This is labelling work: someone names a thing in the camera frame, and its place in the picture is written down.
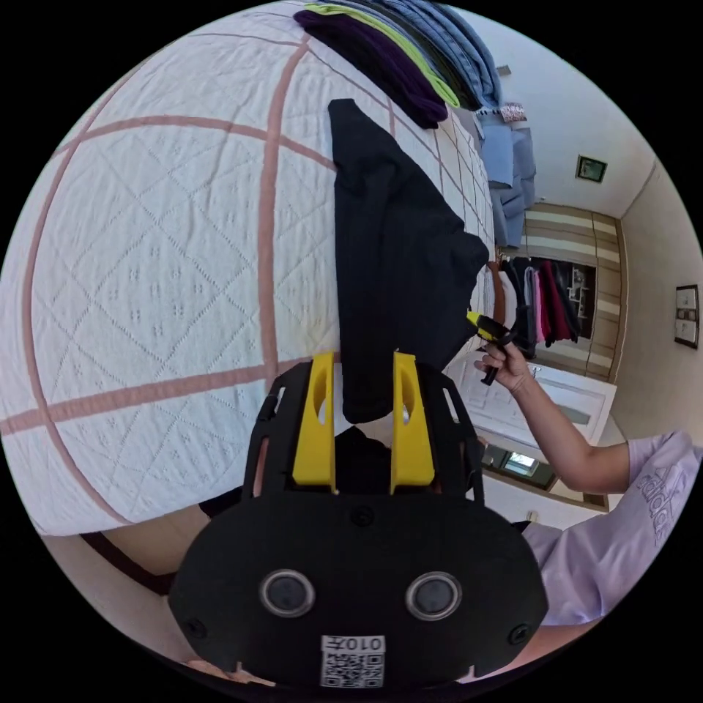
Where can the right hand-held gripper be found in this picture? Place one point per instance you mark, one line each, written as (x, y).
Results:
(501, 334)

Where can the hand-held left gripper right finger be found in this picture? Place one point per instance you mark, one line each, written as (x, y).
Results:
(411, 450)

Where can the person's right hand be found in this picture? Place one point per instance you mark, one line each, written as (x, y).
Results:
(513, 369)

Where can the person's left hand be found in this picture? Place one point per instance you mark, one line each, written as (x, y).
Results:
(219, 671)

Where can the pile of clothes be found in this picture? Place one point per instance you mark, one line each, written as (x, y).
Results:
(384, 49)

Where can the person's right forearm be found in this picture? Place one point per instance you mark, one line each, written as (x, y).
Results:
(571, 445)

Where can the open wardrobe with hanging clothes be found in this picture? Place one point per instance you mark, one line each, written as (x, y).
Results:
(571, 296)

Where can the bed with white quilt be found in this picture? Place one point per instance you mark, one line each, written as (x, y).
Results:
(165, 263)

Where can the person's left forearm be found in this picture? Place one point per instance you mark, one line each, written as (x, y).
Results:
(516, 651)

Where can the black long pants with letters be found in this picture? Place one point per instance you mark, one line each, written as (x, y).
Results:
(384, 263)

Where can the green framed wall picture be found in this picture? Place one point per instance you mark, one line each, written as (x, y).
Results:
(591, 168)

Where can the person's body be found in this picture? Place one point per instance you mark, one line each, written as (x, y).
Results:
(615, 538)

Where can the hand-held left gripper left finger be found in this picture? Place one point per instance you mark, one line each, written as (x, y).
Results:
(314, 434)

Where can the dark framed wall picture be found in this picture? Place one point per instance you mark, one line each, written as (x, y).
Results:
(686, 316)

